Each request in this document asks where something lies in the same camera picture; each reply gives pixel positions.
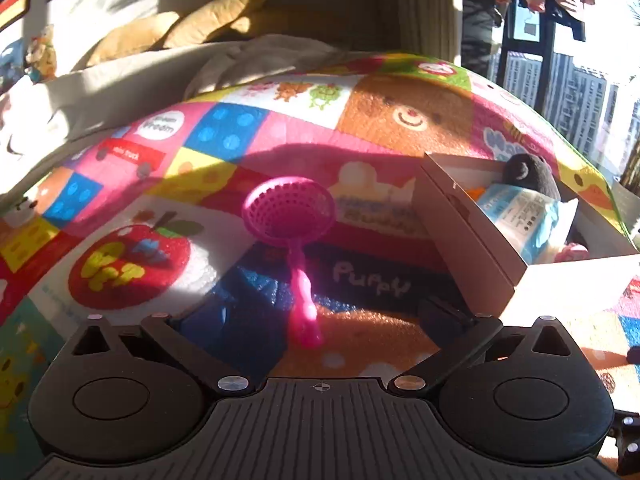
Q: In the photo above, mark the white cardboard box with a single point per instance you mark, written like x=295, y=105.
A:
x=491, y=275

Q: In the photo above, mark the small stuffed bear toy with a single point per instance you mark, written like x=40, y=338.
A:
x=40, y=58

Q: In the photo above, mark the orange toy piece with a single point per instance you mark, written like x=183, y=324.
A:
x=475, y=193

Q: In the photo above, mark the beige blanket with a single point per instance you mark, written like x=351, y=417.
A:
x=41, y=124

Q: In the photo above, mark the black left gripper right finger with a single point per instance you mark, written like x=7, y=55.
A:
x=461, y=337

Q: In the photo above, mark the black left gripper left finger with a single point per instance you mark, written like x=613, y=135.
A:
x=190, y=354

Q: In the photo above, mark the black plush toy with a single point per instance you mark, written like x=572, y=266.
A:
x=532, y=172

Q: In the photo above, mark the pink toy strainer scoop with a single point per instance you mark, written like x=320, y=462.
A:
x=292, y=212

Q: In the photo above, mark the round pink cartoon tin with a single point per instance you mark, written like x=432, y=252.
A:
x=572, y=252

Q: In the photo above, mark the black drying rack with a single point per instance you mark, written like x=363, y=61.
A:
x=526, y=54

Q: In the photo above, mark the colourful cartoon play mat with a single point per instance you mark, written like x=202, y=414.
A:
x=149, y=220

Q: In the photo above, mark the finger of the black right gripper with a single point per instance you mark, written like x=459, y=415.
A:
x=626, y=432
x=633, y=355

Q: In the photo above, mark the beige curtain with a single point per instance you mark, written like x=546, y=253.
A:
x=425, y=27

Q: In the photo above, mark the blue white tissue pack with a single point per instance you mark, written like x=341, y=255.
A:
x=536, y=225

